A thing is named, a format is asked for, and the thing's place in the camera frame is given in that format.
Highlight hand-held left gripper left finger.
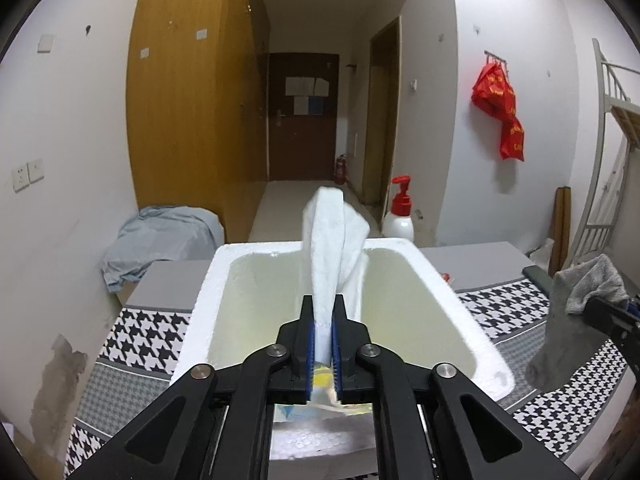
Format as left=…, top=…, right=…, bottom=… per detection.
left=65, top=295, right=317, bottom=480

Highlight dark brown entrance door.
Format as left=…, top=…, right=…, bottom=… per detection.
left=267, top=52, right=341, bottom=182

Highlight black smartphone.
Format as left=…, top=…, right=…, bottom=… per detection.
left=520, top=265, right=552, bottom=292

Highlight brown side door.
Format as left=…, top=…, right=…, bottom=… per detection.
left=362, top=16, right=402, bottom=206

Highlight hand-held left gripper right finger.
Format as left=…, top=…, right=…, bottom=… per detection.
left=331, top=294, right=576, bottom=480

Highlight white towel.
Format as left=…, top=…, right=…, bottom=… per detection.
left=301, top=186, right=371, bottom=356

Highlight red hanging bag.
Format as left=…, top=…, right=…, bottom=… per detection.
left=471, top=60, right=516, bottom=119
left=500, top=115, right=526, bottom=162

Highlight white metal bunk bed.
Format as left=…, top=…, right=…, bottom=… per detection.
left=565, top=37, right=640, bottom=272

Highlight wooden planks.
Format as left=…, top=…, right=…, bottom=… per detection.
left=547, top=186, right=571, bottom=273

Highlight light blue bedsheet pile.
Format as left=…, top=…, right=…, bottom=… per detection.
left=101, top=205, right=225, bottom=293

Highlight grey sock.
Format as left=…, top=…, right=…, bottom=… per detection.
left=525, top=254, right=629, bottom=392

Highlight white pump bottle red cap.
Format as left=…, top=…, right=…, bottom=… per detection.
left=382, top=176, right=416, bottom=240

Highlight white foam box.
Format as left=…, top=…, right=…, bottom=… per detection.
left=170, top=237, right=516, bottom=476

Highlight houndstooth table cloth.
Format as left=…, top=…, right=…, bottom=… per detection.
left=65, top=242, right=632, bottom=480

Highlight wooden wardrobe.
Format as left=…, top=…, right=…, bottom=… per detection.
left=125, top=0, right=272, bottom=242

